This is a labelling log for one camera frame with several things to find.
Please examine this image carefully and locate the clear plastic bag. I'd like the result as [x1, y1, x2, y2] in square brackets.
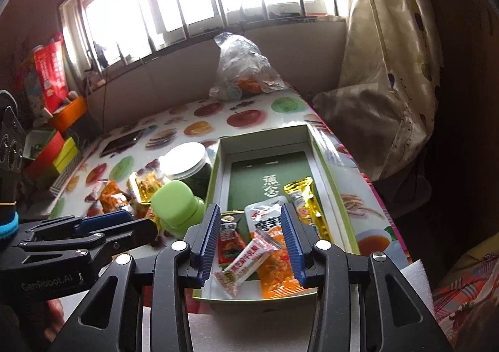
[208, 33, 287, 101]

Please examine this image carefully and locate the dark smartphone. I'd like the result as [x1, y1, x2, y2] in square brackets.
[99, 129, 146, 158]

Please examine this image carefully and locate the red corrugated box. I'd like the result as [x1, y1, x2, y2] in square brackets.
[22, 130, 65, 178]

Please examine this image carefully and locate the person's left hand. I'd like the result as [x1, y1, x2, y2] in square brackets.
[46, 297, 66, 339]

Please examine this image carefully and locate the thin dark cable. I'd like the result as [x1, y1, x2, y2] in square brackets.
[99, 59, 112, 134]

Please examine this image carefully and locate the clear jar with white lid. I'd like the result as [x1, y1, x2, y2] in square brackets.
[158, 142, 214, 197]

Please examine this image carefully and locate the long gold snack packet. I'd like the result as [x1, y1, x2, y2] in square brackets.
[283, 176, 333, 241]

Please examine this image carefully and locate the red snack packet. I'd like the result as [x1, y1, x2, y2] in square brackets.
[217, 211, 247, 265]

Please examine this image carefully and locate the white foam sheet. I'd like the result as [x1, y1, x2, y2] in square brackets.
[140, 256, 435, 352]

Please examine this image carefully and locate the pink white snack packet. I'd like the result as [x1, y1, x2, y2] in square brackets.
[214, 230, 282, 298]

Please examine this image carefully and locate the window with metal bars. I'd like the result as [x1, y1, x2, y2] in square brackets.
[58, 0, 351, 76]

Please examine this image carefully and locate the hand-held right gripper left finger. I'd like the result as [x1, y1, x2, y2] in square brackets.
[49, 204, 222, 352]

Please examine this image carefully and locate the cream patterned curtain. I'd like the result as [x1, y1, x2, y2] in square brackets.
[339, 0, 447, 181]

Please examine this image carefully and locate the colourful patterned cloth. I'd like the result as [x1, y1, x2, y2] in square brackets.
[431, 233, 499, 337]

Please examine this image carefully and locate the green cardboard box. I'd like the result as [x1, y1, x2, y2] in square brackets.
[193, 123, 361, 304]

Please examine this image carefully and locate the green cosmetic jar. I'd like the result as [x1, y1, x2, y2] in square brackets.
[150, 179, 206, 239]

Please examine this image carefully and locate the orange box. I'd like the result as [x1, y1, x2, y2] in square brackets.
[51, 96, 88, 133]

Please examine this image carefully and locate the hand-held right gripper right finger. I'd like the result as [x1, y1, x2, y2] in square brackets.
[281, 203, 455, 352]

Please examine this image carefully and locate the lime green box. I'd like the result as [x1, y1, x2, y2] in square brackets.
[54, 137, 83, 176]

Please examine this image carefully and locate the red paper bag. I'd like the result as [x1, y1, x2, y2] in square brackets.
[33, 40, 68, 113]

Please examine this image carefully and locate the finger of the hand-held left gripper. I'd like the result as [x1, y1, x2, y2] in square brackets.
[21, 209, 135, 242]
[19, 218, 158, 271]

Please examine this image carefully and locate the white orange snack packet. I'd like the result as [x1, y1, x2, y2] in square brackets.
[245, 199, 312, 300]

